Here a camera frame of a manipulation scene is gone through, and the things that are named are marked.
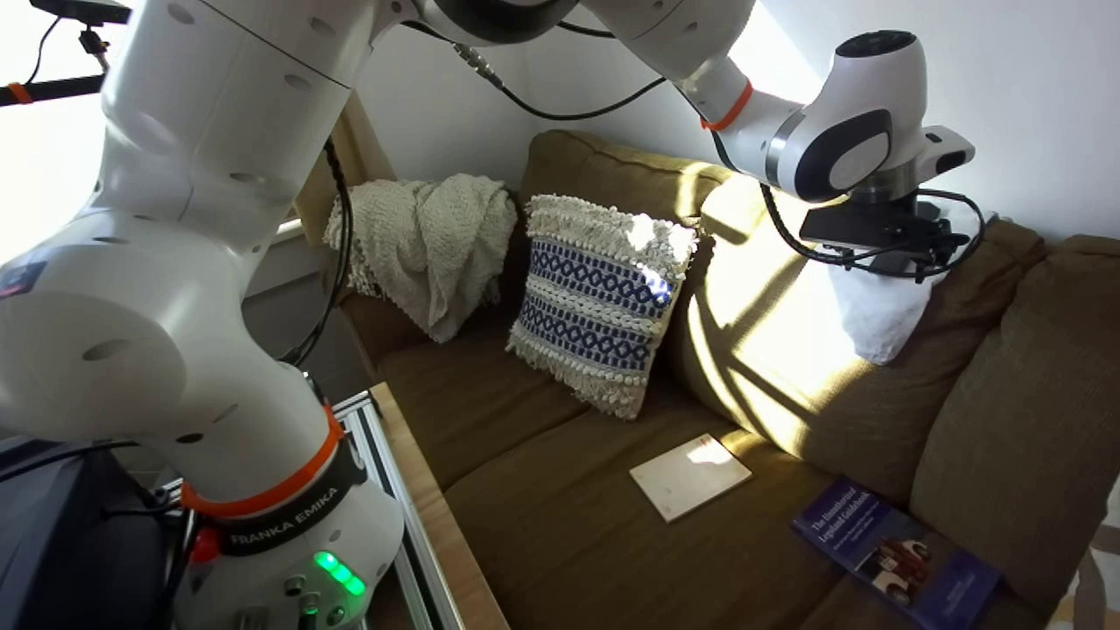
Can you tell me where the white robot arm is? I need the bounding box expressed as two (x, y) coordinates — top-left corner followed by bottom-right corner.
(0, 0), (973, 630)

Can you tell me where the blue white patterned pillow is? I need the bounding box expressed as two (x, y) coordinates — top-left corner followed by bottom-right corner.
(509, 193), (696, 422)

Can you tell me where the white pillow case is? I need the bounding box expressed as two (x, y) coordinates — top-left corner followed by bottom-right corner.
(831, 270), (932, 364)

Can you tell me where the white square card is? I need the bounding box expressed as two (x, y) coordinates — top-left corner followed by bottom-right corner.
(629, 436), (749, 522)

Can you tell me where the cream knitted blanket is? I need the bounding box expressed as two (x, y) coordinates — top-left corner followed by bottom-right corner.
(322, 175), (519, 345)

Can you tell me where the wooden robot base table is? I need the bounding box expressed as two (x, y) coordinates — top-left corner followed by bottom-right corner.
(336, 381), (510, 630)

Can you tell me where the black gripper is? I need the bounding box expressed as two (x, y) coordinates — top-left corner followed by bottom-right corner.
(797, 193), (965, 279)

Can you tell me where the olive brown sofa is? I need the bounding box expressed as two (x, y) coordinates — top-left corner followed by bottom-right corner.
(346, 131), (1120, 630)

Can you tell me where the dark blue booklet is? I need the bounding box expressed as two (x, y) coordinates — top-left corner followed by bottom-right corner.
(792, 481), (1002, 630)

